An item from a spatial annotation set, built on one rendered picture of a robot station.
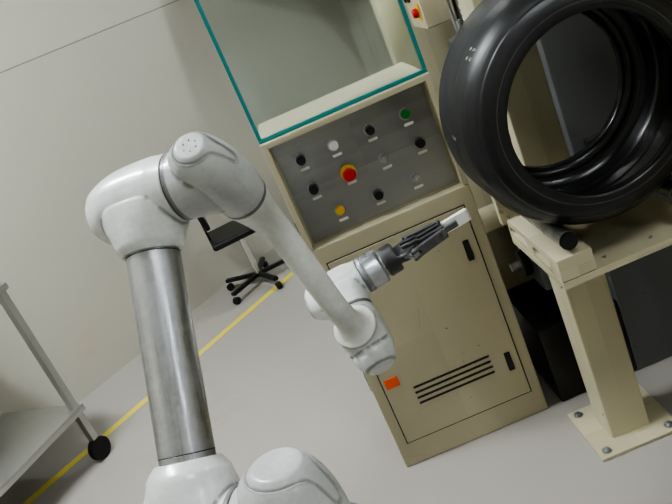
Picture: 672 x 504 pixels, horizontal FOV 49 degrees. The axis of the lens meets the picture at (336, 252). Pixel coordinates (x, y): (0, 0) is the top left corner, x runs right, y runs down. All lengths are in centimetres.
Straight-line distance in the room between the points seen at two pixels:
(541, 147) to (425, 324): 74
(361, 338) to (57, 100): 334
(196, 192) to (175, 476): 48
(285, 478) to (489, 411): 161
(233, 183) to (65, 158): 335
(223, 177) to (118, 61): 367
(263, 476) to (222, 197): 48
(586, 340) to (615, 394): 23
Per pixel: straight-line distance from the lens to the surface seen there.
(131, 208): 136
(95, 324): 465
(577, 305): 229
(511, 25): 164
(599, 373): 243
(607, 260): 186
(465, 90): 165
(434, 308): 246
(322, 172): 230
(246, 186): 134
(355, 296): 172
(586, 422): 266
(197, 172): 129
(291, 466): 119
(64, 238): 457
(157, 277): 134
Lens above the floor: 167
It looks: 20 degrees down
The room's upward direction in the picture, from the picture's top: 24 degrees counter-clockwise
